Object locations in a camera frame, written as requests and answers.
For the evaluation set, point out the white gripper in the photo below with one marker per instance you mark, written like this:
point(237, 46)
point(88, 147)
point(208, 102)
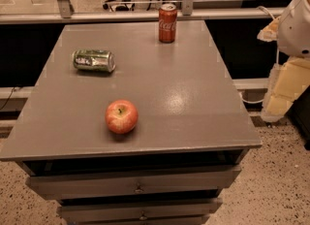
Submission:
point(295, 30)

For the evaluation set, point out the green soda can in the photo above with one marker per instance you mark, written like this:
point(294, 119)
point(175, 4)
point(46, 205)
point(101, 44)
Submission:
point(93, 60)

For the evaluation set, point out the red cola can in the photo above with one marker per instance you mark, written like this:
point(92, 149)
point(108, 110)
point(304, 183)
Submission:
point(167, 23)

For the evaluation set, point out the grey drawer cabinet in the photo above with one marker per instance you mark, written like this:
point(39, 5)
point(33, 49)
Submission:
point(190, 113)

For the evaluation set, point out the red apple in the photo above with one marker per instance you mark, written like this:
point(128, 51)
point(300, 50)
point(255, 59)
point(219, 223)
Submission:
point(121, 116)

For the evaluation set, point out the grey drawer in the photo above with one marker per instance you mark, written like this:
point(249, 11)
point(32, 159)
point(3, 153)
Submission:
point(133, 182)
point(140, 211)

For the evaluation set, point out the top grey drawer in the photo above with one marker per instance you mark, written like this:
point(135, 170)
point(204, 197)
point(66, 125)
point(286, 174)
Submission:
point(133, 182)

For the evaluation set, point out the metal window rail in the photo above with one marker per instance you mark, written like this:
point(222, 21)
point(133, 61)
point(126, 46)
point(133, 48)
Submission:
point(199, 14)

